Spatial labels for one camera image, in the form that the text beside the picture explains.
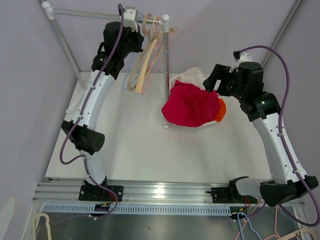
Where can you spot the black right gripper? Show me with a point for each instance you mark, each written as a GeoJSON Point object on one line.
{"type": "Point", "coordinates": [219, 73]}

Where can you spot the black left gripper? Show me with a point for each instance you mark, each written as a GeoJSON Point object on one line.
{"type": "Point", "coordinates": [139, 38]}

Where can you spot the white t shirt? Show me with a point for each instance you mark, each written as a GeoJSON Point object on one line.
{"type": "Point", "coordinates": [192, 75]}

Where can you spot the cream wooden hanger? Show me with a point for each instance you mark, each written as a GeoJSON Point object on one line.
{"type": "Point", "coordinates": [157, 48]}
{"type": "Point", "coordinates": [138, 83]}

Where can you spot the orange t shirt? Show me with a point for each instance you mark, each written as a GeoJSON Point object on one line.
{"type": "Point", "coordinates": [221, 112]}

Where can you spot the pink wire hanger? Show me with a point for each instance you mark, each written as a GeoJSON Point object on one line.
{"type": "Point", "coordinates": [162, 45]}

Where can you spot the magenta t shirt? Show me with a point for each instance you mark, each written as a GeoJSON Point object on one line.
{"type": "Point", "coordinates": [190, 106]}

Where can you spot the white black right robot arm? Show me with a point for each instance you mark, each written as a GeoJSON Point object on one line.
{"type": "Point", "coordinates": [288, 179]}

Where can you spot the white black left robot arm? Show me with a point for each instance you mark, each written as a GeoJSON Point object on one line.
{"type": "Point", "coordinates": [119, 40]}

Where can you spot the blue hanger on floor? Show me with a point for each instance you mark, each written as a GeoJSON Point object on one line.
{"type": "Point", "coordinates": [247, 223]}

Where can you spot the pink hanger on floor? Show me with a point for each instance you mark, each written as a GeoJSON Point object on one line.
{"type": "Point", "coordinates": [267, 228]}

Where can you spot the cream hanger on floor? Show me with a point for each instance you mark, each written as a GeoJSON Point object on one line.
{"type": "Point", "coordinates": [298, 232]}

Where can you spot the silver clothes rack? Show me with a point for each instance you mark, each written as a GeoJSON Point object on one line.
{"type": "Point", "coordinates": [51, 12]}

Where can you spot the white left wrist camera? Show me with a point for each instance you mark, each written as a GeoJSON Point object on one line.
{"type": "Point", "coordinates": [130, 17]}

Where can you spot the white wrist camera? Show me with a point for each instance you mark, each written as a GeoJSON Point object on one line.
{"type": "Point", "coordinates": [240, 57]}
{"type": "Point", "coordinates": [130, 17]}

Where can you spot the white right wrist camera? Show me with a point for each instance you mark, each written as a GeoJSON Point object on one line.
{"type": "Point", "coordinates": [240, 57]}

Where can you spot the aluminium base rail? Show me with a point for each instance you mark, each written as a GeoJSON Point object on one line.
{"type": "Point", "coordinates": [141, 198]}

